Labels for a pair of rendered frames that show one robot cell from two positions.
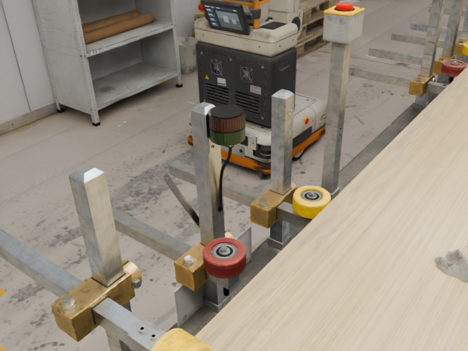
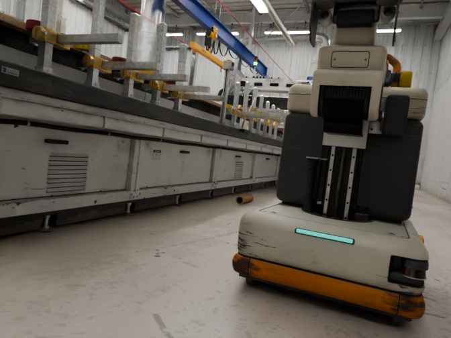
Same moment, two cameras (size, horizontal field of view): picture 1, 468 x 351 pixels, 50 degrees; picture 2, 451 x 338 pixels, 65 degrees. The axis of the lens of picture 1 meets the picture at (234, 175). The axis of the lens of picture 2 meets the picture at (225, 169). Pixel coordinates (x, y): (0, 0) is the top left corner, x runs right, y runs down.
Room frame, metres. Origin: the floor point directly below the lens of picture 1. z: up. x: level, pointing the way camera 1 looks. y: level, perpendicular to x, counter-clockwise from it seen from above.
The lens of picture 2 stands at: (4.05, -1.02, 0.49)
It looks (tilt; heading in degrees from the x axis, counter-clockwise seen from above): 3 degrees down; 164
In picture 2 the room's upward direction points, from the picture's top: 7 degrees clockwise
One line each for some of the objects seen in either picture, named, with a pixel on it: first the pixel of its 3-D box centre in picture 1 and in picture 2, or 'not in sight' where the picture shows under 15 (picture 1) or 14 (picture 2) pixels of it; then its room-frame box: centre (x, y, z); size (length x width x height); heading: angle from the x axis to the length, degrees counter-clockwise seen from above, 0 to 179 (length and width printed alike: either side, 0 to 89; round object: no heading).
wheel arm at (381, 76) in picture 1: (395, 80); (194, 97); (1.79, -0.63, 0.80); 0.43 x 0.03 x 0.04; 52
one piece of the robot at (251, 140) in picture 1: (228, 134); not in sight; (2.52, 0.03, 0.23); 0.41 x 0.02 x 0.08; 50
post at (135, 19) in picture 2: (467, 30); (130, 62); (2.15, -1.04, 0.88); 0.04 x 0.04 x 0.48; 52
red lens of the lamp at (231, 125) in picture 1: (226, 118); not in sight; (0.75, 0.01, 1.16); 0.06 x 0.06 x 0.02
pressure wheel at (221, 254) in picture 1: (225, 271); not in sight; (0.71, 0.02, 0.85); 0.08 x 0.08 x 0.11
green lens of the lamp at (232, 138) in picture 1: (227, 131); not in sight; (0.75, 0.01, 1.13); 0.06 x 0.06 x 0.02
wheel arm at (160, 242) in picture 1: (152, 238); (258, 117); (0.83, 0.18, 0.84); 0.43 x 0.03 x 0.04; 52
